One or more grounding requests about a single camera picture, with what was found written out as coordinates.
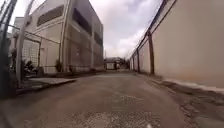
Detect pale leaning pole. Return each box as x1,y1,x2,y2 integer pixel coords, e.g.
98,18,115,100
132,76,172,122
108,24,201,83
14,0,36,88

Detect beige wall with brown posts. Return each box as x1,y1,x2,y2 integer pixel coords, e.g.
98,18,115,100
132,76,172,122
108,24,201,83
128,0,224,89

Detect dark leaning pole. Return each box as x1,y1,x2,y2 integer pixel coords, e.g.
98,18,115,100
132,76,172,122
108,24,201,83
0,0,18,98

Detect small pale building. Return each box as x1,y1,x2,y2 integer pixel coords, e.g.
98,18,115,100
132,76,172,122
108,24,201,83
103,56,126,71

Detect bush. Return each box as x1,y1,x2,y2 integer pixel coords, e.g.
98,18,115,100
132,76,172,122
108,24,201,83
19,59,38,79

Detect mesh fence with frame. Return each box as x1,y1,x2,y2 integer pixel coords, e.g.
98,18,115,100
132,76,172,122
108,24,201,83
6,23,61,75

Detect cracked grey-brown asphalt road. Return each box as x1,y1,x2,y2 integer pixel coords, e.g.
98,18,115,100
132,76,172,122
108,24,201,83
0,70,224,128

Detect concrete pavement with kerb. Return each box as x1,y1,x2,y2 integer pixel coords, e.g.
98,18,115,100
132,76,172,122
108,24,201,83
14,76,78,94

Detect dirt strip along wall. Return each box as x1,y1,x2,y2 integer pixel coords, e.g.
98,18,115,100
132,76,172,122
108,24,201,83
136,71,224,128

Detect large grey concrete building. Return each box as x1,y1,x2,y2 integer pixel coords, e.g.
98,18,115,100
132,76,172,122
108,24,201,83
9,0,105,74

